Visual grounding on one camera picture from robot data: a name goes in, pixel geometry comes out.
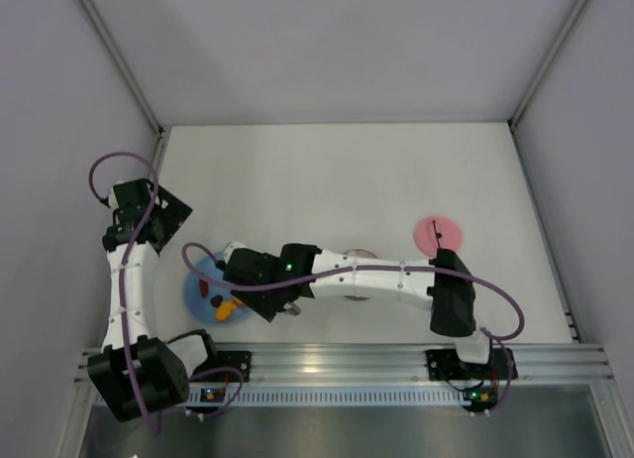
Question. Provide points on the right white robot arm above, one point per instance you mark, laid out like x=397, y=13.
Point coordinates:
x=444, y=288

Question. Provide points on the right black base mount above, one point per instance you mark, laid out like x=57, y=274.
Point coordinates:
x=444, y=365

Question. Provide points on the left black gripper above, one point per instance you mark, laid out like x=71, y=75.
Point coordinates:
x=171, y=218

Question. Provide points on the left controller board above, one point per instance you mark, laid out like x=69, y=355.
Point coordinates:
x=215, y=395

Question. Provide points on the black chocolate piece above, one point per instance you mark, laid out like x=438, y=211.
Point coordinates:
x=216, y=301

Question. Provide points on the blue plate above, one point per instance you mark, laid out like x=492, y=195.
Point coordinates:
x=201, y=309

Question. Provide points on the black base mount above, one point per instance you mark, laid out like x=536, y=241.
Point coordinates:
x=444, y=365
x=241, y=360

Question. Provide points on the slotted cable duct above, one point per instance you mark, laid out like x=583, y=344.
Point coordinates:
x=348, y=396

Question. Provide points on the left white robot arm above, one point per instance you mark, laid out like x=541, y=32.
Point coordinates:
x=135, y=371

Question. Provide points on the controller board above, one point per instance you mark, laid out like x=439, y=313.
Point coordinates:
x=480, y=400
x=215, y=395

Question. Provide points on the metal tongs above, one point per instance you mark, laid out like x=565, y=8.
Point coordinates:
x=290, y=308

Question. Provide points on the pink lunch box lid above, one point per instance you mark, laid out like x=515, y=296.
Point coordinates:
x=437, y=232

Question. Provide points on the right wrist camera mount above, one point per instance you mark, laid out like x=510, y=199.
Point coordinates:
x=228, y=252

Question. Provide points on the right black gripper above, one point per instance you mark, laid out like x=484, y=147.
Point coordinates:
x=263, y=304

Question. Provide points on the orange fish-shaped cookie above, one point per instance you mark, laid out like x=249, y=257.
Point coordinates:
x=226, y=309

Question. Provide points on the red-brown leaf-shaped food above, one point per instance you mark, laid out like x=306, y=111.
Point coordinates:
x=203, y=288

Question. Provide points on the right controller board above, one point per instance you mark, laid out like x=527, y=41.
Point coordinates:
x=480, y=400

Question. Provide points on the aluminium rail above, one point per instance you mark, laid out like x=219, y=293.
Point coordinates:
x=346, y=365

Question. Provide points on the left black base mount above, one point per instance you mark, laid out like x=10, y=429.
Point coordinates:
x=241, y=360

